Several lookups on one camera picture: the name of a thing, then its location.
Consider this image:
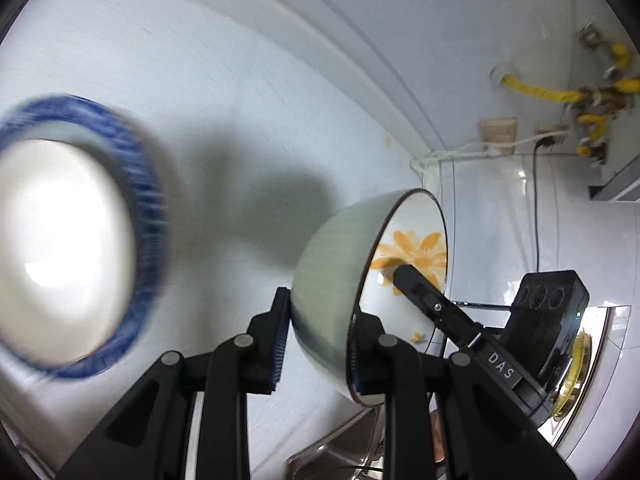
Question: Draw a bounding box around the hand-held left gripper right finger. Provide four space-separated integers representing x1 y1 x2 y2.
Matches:
347 310 576 480

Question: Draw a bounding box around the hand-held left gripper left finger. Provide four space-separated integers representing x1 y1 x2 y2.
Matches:
59 286 292 480

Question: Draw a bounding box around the beige wall socket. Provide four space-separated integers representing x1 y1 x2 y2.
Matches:
480 116 518 144

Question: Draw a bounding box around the orange flower white bowl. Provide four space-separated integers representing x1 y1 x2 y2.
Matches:
291 188 448 407

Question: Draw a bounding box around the wall socket with plugs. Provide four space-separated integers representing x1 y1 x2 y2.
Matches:
536 124 572 149

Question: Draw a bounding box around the black power cable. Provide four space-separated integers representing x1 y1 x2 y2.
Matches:
531 136 551 273

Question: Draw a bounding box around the yellow gas hose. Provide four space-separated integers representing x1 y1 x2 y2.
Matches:
502 74 583 104

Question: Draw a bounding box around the gold rimmed round object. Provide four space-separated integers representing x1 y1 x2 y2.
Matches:
552 327 593 421

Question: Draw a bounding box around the white water heater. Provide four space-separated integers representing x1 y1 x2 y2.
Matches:
589 152 640 203

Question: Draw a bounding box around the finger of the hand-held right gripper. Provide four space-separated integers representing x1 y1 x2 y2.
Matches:
392 264 483 348

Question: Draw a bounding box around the yellow gas valve assembly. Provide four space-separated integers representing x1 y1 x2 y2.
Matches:
575 24 640 165

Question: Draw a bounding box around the blue rimmed white bowl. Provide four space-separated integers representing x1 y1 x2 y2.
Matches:
0 94 168 380

